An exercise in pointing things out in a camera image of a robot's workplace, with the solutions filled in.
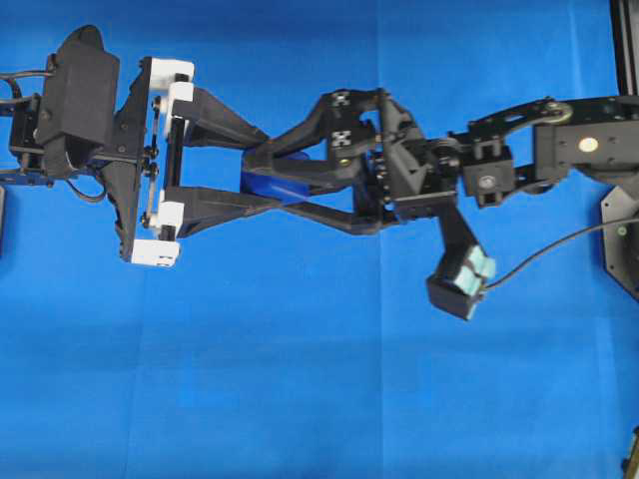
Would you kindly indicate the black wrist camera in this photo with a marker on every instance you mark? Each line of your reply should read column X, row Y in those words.
column 464, row 269
column 78, row 101

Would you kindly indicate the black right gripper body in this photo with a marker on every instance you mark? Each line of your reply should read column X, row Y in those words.
column 417, row 177

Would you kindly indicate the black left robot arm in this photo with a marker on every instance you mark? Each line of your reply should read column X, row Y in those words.
column 156, row 241

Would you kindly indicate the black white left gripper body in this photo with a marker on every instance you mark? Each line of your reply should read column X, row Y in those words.
column 126, row 153

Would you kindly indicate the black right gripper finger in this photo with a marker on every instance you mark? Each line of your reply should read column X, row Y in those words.
column 366, row 219
column 329, row 148

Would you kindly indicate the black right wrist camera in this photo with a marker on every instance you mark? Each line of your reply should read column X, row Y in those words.
column 464, row 269

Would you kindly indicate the black aluminium frame rail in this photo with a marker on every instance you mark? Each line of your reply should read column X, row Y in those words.
column 624, row 23

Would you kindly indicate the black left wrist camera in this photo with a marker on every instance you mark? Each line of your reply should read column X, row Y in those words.
column 78, row 101

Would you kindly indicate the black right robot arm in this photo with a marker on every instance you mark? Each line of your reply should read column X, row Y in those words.
column 528, row 148

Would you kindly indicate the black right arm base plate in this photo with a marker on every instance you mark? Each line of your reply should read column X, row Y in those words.
column 620, row 240

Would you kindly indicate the blue table cloth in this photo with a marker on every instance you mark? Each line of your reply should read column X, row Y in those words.
column 279, row 348

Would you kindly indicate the blue cube block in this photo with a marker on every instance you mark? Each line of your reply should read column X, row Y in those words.
column 288, row 192

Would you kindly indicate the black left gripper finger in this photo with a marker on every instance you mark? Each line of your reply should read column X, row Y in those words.
column 205, row 121
column 205, row 208

